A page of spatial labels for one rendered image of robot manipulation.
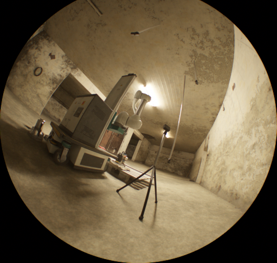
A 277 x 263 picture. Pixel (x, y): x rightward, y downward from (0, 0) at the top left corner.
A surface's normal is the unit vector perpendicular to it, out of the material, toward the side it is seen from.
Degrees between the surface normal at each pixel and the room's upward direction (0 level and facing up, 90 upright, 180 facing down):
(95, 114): 90
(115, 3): 180
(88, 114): 90
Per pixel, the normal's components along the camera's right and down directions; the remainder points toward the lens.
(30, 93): 0.83, 0.14
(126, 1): -0.36, 0.87
